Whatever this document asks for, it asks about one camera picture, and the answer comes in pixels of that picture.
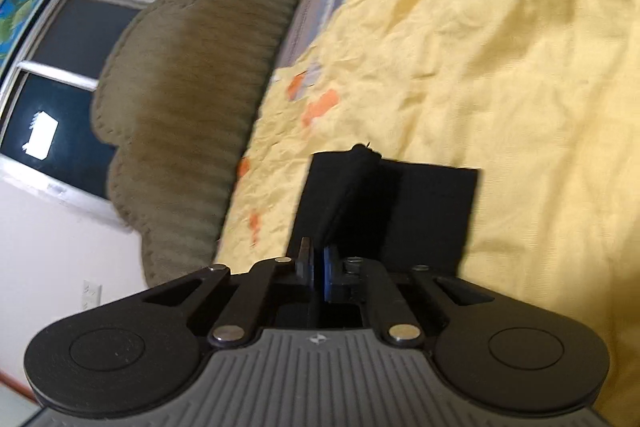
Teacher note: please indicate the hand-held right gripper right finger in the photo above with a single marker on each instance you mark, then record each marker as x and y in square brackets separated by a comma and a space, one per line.
[330, 269]

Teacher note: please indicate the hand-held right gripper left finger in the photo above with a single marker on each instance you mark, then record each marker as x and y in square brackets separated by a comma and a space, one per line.
[309, 269]

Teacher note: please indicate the black pants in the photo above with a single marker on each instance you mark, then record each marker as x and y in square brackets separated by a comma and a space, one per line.
[400, 207]

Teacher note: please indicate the olive green padded headboard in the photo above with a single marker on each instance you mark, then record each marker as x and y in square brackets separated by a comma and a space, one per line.
[190, 107]

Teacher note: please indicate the yellow printed blanket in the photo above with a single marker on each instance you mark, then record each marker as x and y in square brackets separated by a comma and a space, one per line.
[500, 107]

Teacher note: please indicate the white framed window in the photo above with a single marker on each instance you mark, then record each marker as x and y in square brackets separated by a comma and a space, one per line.
[65, 107]

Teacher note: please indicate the colourful printed curtain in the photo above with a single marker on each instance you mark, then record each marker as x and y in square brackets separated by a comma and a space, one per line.
[22, 12]

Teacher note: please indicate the white wall outlet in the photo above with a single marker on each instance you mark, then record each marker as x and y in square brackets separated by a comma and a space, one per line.
[91, 296]

